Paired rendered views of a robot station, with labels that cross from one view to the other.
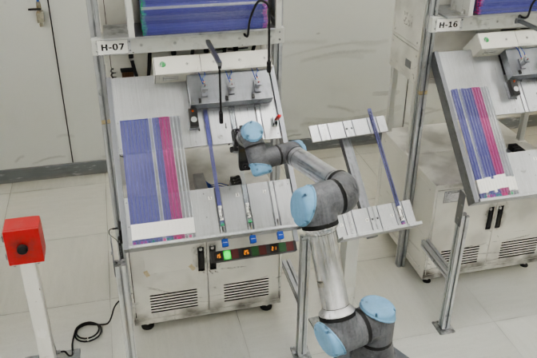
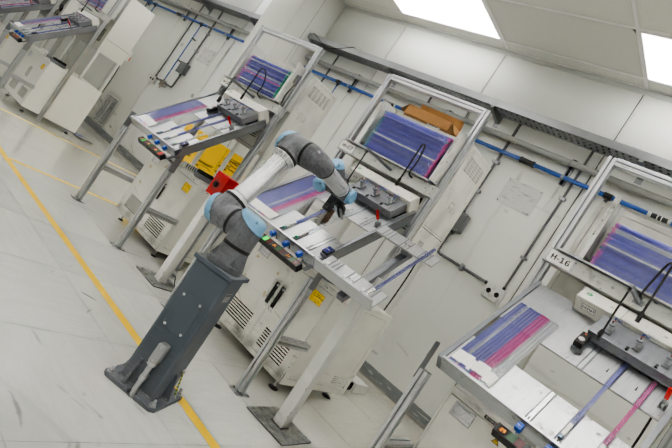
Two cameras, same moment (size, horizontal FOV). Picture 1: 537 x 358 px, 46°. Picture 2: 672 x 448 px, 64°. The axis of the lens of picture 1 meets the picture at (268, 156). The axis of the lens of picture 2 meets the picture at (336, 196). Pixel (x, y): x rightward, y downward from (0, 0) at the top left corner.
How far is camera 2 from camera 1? 2.51 m
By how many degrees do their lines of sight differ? 59
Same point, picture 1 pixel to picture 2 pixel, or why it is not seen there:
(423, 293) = not seen: outside the picture
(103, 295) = not seen: hidden behind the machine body
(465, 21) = (578, 266)
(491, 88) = (561, 330)
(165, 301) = (234, 306)
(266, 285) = (283, 356)
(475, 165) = (473, 342)
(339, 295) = (245, 184)
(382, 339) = (232, 232)
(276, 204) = (319, 245)
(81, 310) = not seen: hidden behind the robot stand
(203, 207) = (289, 218)
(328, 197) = (298, 138)
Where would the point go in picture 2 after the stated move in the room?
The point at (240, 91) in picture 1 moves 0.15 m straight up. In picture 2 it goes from (378, 198) to (393, 176)
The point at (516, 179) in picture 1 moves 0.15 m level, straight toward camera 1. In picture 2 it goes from (499, 384) to (468, 364)
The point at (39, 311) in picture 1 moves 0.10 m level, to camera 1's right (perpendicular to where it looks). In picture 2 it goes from (190, 230) to (194, 236)
